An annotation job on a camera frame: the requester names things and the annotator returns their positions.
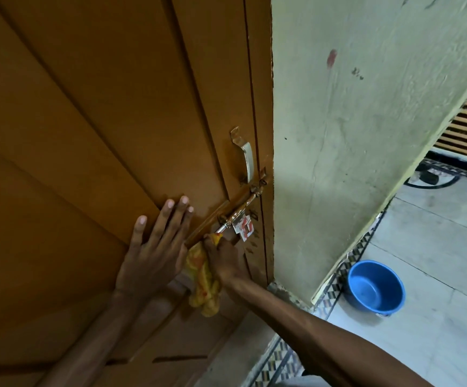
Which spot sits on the yellow cleaning cloth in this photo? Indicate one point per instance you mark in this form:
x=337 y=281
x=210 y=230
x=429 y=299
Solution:
x=203 y=286

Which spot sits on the brass door latch bolt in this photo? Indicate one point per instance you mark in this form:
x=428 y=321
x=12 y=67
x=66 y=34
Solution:
x=241 y=208

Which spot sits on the blue plastic basin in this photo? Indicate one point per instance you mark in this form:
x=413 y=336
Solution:
x=372 y=288

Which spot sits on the person's left little finger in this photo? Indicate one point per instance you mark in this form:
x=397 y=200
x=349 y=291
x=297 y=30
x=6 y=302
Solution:
x=139 y=237

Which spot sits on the person's left middle finger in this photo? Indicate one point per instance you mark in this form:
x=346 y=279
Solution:
x=177 y=223

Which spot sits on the person's right fingers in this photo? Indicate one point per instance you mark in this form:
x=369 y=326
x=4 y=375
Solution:
x=213 y=247

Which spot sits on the person's right hand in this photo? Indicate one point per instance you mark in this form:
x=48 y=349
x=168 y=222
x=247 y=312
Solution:
x=227 y=259

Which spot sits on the person's left forearm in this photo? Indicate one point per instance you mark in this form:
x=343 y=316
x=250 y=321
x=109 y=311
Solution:
x=88 y=342

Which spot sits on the brown wooden door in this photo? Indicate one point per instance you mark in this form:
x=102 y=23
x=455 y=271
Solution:
x=76 y=116

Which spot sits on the person's right forearm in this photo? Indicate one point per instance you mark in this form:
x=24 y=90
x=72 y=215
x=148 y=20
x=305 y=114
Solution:
x=314 y=338

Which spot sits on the person's left hand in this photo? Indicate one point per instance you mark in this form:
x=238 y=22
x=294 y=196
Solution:
x=152 y=265

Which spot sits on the white red paper tag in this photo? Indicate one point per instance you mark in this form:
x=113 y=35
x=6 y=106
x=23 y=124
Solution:
x=244 y=229

